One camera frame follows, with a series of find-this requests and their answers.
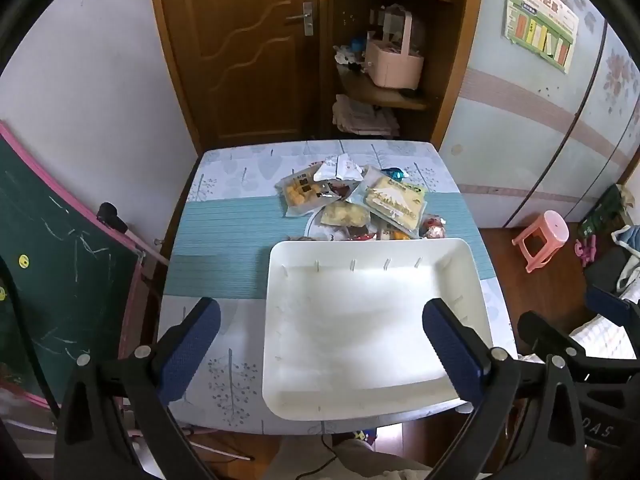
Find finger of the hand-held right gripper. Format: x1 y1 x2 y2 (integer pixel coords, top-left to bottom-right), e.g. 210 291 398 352
586 285 640 331
517 310 631 376

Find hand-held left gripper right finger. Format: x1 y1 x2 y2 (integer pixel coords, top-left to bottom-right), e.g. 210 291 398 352
421 297 587 480

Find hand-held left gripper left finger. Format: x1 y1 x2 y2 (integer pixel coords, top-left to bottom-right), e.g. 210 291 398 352
54 296 223 480

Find white plastic tray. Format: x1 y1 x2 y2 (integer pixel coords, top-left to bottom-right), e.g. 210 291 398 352
261 238 495 422

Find small red snack packet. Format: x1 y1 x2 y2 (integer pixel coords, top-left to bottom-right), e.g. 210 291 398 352
420 214 447 239

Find pale puffs clear packet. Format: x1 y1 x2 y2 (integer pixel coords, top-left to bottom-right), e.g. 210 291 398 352
320 201 372 228

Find orange cubes snack packet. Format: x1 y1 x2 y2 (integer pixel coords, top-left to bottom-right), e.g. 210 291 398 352
275 172 333 218

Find red packet dark contents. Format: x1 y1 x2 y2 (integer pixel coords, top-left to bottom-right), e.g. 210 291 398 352
320 182 353 201

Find white silver snack packet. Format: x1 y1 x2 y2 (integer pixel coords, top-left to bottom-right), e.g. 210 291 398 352
313 156 342 183
337 154 365 182

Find white quilted bedding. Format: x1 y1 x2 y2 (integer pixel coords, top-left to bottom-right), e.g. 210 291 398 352
570 312 632 361

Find pink toy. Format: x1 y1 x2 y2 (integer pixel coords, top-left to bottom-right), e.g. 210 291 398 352
574 240 598 266

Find blue white bag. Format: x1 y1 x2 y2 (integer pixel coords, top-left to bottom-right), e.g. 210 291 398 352
612 225 640 257

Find teal printed tablecloth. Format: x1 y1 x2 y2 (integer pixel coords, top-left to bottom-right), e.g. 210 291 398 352
156 140 516 436

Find green bag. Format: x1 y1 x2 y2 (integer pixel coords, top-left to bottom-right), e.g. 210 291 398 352
577 184 631 241

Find pink plastic stool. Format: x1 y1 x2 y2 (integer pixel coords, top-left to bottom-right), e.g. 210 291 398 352
511 210 571 274

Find pale sliding wardrobe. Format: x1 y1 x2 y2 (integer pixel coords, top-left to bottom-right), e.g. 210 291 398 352
440 0 640 231

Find folded cloth stack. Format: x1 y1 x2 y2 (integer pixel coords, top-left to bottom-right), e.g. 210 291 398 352
332 94 401 137

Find wooden door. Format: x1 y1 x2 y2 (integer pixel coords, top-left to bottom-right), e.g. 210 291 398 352
147 0 326 153

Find wooden shelf unit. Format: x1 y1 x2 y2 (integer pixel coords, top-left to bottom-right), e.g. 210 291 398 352
320 0 486 148

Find green chalkboard pink frame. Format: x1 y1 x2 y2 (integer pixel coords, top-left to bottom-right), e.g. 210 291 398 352
0 120 171 411

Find pink handled basket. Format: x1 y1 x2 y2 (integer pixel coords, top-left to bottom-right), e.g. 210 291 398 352
364 10 426 90

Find wall poster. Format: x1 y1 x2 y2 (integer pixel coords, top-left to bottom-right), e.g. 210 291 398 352
502 0 580 75

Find metal door handle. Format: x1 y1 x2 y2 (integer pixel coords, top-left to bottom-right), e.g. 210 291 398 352
285 1 316 37

